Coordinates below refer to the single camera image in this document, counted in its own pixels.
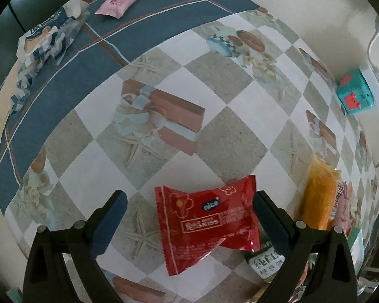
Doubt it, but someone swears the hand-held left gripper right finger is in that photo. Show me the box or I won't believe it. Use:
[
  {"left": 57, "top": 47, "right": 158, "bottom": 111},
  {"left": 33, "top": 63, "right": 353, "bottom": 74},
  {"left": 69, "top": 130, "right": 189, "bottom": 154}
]
[{"left": 253, "top": 190, "right": 358, "bottom": 303}]

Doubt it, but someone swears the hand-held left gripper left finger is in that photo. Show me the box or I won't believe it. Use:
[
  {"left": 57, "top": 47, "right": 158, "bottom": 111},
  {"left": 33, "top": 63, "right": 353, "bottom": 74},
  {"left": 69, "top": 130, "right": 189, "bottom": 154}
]
[{"left": 23, "top": 190, "right": 128, "bottom": 303}]

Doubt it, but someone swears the bright red snack packet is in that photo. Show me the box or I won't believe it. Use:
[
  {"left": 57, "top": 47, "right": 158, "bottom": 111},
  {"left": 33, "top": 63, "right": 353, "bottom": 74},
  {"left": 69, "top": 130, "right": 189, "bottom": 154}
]
[{"left": 154, "top": 175, "right": 263, "bottom": 276}]

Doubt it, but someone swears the white tray with teal rim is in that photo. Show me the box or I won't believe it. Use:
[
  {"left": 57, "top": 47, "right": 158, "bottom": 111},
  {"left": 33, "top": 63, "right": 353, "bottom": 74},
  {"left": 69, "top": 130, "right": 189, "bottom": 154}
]
[{"left": 344, "top": 227, "right": 366, "bottom": 294}]

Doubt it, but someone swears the green and white snack packet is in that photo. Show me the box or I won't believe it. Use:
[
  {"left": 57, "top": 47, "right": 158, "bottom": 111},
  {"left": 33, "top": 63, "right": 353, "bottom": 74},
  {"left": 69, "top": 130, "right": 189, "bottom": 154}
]
[{"left": 246, "top": 237, "right": 304, "bottom": 283}]

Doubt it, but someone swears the orange snack packet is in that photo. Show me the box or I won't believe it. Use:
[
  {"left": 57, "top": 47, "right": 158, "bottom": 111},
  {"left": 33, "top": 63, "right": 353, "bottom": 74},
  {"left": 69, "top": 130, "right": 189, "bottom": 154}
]
[{"left": 295, "top": 155, "right": 343, "bottom": 231}]

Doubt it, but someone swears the teal cube toy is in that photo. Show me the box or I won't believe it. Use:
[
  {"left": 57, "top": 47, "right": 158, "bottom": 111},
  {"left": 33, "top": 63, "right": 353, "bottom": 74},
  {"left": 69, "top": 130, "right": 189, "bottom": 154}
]
[{"left": 336, "top": 68, "right": 375, "bottom": 116}]

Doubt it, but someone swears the printed checkered tablecloth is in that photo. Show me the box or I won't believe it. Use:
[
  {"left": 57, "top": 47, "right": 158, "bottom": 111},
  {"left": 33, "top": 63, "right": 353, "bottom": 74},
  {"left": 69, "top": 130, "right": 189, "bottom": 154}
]
[{"left": 0, "top": 0, "right": 379, "bottom": 303}]

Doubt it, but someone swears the white power strip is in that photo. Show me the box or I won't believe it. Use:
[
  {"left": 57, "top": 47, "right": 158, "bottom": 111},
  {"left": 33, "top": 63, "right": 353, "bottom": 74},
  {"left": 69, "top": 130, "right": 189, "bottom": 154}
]
[{"left": 360, "top": 65, "right": 379, "bottom": 116}]

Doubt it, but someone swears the large white and blue bag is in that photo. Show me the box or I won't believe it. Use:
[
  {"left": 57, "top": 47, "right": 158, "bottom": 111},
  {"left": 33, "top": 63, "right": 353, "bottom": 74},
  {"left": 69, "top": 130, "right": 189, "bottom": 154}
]
[{"left": 9, "top": 0, "right": 90, "bottom": 114}]

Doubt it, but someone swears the pink snack packet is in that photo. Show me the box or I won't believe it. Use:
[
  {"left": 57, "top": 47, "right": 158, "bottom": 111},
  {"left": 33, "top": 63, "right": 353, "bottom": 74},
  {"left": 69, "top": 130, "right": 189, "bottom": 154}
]
[{"left": 95, "top": 0, "right": 146, "bottom": 18}]

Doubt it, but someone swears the dark teal furniture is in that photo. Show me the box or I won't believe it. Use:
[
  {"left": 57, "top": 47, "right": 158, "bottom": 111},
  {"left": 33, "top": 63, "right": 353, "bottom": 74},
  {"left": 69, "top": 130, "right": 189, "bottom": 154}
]
[{"left": 0, "top": 0, "right": 83, "bottom": 79}]

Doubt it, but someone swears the white plug cable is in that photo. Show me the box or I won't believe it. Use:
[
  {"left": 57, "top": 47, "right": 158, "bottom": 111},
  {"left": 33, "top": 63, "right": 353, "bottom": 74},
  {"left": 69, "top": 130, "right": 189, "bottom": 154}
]
[{"left": 366, "top": 16, "right": 379, "bottom": 70}]

